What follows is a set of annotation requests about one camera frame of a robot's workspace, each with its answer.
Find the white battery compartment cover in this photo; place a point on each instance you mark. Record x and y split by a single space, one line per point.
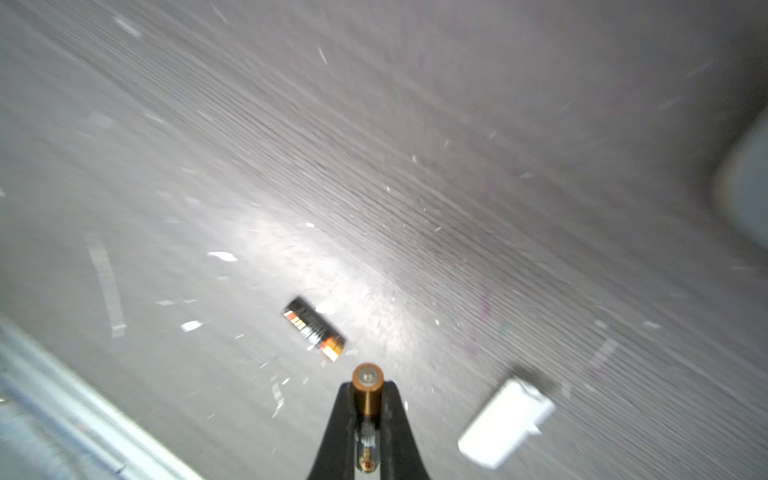
513 414

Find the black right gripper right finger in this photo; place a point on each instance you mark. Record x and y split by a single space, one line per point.
399 455

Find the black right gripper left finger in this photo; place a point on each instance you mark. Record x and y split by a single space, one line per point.
336 458

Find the beige oblong sponge block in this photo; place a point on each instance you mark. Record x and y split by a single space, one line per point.
739 183

